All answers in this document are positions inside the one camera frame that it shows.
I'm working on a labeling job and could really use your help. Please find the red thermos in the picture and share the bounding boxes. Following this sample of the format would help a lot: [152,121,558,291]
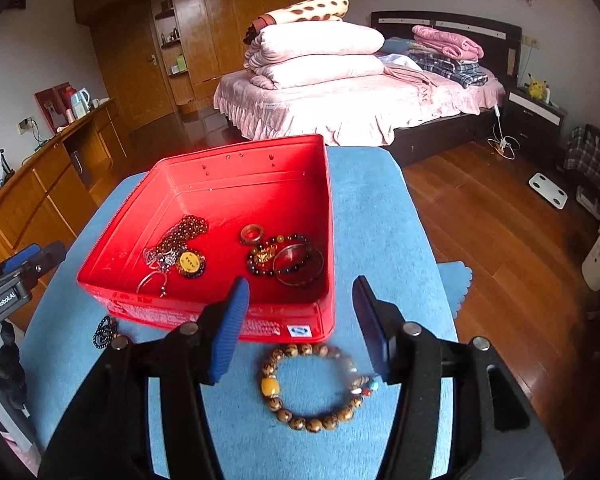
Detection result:
[62,86,78,123]

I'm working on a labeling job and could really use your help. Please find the folded pink clothes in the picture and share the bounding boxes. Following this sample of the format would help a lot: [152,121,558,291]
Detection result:
[411,25,485,61]

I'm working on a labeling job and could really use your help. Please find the amber bead necklace yellow pendant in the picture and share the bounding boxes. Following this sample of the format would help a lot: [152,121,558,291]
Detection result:
[147,215,210,280]

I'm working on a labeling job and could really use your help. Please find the white bathroom scale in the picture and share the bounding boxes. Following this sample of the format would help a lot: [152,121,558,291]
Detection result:
[528,172,572,210]

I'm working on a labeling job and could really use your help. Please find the bed with pink sheet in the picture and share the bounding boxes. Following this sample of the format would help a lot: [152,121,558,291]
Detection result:
[214,10,523,168]

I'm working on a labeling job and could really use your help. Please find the white electric kettle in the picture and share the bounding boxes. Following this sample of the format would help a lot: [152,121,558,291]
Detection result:
[72,87,93,117]

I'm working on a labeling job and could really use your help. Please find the red board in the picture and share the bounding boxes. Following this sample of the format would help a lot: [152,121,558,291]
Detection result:
[34,82,71,133]

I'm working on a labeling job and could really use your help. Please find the silver chain necklace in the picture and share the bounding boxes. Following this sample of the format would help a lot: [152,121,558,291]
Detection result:
[136,245,181,297]

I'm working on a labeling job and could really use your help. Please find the dark small bead bracelet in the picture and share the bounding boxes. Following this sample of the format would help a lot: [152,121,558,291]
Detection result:
[94,316,118,348]

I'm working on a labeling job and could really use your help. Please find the dark nightstand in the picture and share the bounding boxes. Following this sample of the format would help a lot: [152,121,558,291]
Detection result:
[507,87,568,153]

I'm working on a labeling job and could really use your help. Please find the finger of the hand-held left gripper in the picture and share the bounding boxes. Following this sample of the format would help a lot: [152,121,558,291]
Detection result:
[0,243,43,283]
[32,240,68,277]

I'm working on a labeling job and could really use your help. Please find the wooden sideboard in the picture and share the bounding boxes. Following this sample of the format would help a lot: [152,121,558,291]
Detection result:
[0,97,128,271]

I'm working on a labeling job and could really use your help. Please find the plaid bag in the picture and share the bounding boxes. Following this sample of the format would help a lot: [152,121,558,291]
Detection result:
[562,124,600,206]

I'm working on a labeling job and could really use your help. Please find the brown wooden bead bracelet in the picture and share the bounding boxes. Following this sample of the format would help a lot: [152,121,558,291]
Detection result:
[259,342,383,433]

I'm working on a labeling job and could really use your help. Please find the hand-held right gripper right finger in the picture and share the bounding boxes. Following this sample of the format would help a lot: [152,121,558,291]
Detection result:
[351,275,563,480]

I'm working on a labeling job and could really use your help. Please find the wooden wardrobe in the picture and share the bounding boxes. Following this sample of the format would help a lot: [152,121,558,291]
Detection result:
[72,0,333,136]

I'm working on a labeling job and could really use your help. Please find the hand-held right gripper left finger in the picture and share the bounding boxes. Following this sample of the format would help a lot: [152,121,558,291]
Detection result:
[39,276,252,480]

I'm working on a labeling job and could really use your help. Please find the spotted cream blanket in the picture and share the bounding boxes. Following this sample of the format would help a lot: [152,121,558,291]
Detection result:
[260,0,350,26]

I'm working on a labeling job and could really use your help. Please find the red tin box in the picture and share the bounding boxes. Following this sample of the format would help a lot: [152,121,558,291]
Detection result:
[76,133,337,345]

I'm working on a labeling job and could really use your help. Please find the multicolour bead bracelet gold pendant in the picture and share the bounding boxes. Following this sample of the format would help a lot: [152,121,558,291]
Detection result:
[246,232,312,278]

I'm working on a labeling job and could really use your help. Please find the white charger cable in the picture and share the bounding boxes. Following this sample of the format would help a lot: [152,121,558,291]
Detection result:
[487,105,518,158]

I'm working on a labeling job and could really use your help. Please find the yellow plush toy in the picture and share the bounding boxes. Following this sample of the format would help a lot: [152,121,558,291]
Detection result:
[526,72,548,100]

